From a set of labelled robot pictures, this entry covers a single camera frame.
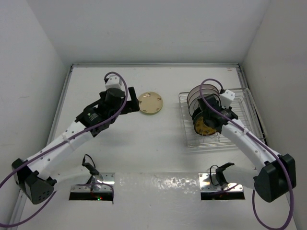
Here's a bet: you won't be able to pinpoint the black plate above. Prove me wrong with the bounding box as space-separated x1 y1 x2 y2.
192 107 202 117

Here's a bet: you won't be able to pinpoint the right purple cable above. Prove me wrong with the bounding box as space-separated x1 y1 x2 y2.
199 78 295 230

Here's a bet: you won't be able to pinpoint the yellow patterned plate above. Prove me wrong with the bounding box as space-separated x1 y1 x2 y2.
194 117 216 136

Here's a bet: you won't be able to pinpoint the white plate teal emblem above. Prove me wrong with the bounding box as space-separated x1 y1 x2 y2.
188 94 220 116

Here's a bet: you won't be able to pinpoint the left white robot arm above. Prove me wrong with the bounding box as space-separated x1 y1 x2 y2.
12 87 140 205

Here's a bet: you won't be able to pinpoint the purple cable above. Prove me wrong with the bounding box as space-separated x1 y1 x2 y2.
0 71 128 228
199 78 295 230

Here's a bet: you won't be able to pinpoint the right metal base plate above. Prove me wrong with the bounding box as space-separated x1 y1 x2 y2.
198 172 244 193

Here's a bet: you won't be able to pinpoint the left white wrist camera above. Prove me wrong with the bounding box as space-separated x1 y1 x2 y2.
105 74 122 90

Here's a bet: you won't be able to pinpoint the white plate red rim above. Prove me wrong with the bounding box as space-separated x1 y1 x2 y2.
188 84 219 97

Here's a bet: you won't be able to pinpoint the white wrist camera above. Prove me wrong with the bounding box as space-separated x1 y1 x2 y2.
105 74 122 90
219 90 236 108

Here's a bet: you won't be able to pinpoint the beige patterned plate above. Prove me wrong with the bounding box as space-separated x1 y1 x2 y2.
138 92 164 115

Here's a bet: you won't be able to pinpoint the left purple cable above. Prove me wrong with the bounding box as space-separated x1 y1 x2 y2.
0 71 128 228

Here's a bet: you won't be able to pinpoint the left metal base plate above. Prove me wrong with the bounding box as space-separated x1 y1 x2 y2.
70 173 115 193

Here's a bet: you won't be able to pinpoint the metal wire dish rack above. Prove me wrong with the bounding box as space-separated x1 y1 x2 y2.
178 87 267 148

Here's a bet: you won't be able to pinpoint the metal base plate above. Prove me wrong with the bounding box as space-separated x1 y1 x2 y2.
70 173 115 193
198 172 244 193

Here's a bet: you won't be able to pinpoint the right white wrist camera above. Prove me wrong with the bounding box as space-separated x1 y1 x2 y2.
219 90 236 108

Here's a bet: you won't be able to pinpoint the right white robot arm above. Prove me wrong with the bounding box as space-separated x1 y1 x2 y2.
198 95 296 203

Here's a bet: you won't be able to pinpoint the white plate red characters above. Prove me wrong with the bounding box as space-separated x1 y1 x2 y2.
187 93 200 103

